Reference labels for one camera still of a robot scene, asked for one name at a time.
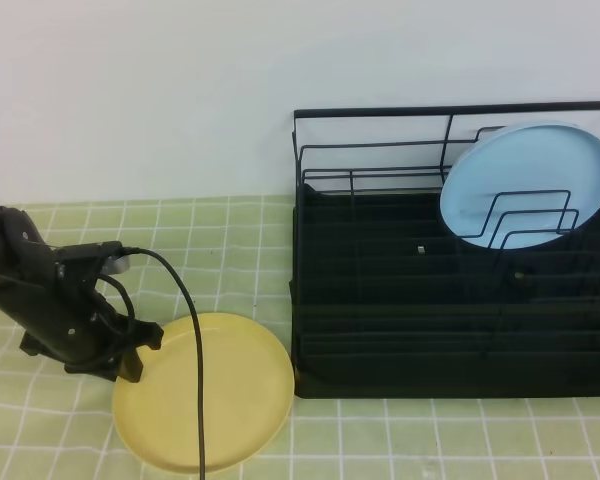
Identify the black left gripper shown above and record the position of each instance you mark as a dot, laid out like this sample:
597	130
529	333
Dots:
68	320

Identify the yellow round plate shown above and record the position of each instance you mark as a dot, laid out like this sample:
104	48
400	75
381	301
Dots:
208	400

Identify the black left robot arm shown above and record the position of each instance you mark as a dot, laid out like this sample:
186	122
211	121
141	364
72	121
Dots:
19	234

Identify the light blue round plate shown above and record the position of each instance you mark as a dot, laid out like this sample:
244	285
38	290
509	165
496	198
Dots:
523	186

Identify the black drip tray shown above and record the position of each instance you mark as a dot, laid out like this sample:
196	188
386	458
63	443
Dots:
387	303

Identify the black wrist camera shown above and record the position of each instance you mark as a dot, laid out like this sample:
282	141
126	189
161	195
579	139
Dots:
93	259

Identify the black wire dish rack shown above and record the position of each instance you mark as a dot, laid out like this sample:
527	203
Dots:
408	150

